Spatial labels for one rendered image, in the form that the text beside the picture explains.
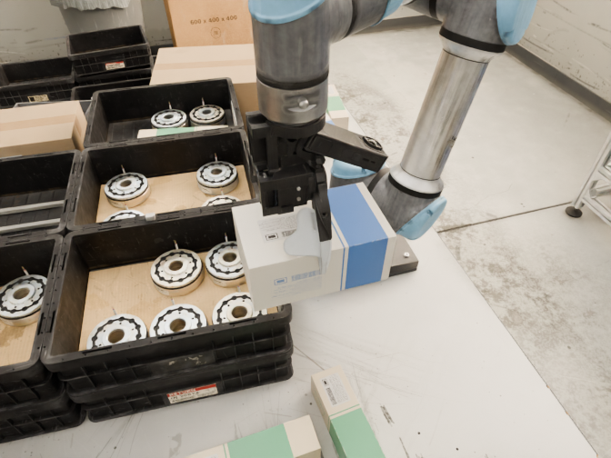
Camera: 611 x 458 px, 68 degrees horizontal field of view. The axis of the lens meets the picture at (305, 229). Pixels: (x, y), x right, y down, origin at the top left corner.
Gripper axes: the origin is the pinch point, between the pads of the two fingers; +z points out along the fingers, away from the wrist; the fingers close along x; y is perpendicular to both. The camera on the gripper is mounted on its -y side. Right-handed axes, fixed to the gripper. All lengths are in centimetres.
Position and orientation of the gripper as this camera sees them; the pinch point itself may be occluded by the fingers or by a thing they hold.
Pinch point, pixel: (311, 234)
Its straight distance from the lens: 64.0
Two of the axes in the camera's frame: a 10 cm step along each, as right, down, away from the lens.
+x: 2.9, 6.7, -6.8
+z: 0.1, 7.1, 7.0
